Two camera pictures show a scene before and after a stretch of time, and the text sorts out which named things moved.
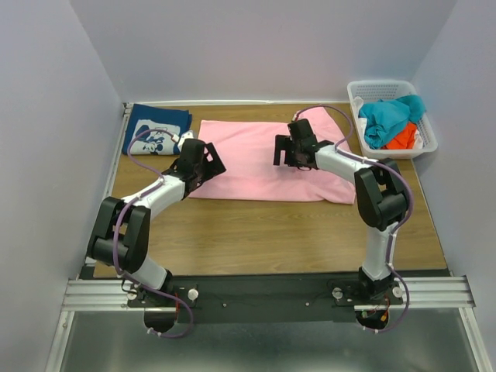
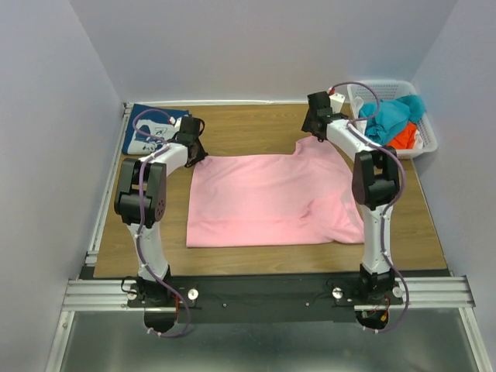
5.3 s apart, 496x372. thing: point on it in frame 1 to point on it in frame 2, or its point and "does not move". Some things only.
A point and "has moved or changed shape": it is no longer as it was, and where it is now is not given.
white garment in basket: [361, 122] does not move
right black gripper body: [289, 149] to [314, 127]
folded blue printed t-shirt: [143, 118] does not move
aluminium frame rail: [89, 294] does not move
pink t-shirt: [247, 151] has moved or changed shape
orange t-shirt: [404, 139] does not move
